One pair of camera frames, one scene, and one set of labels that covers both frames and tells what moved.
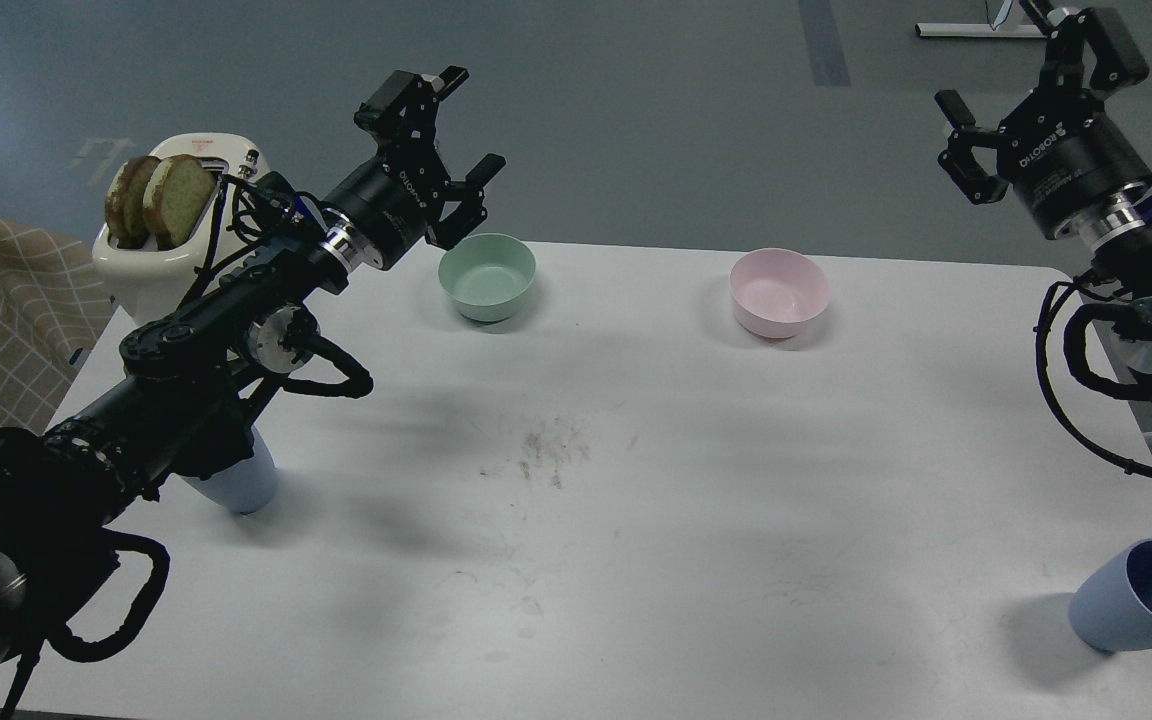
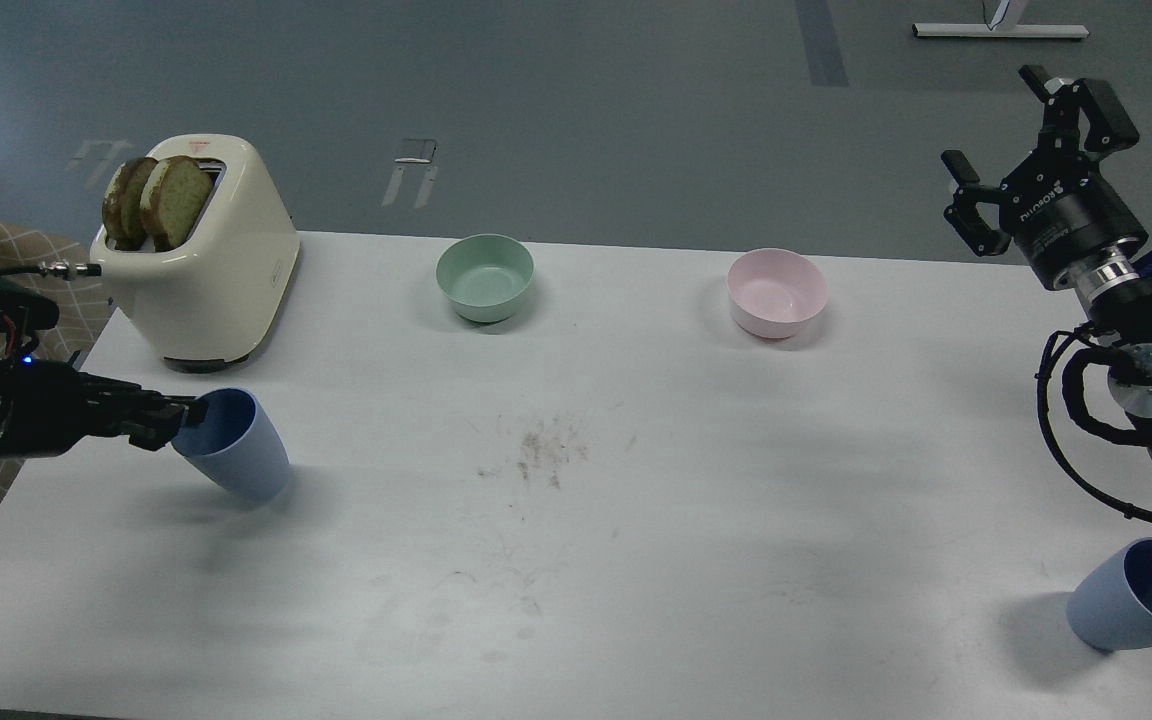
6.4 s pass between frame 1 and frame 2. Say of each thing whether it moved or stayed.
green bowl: stayed
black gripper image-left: moved
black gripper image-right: moved
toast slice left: stayed
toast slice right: stayed
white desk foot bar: stayed
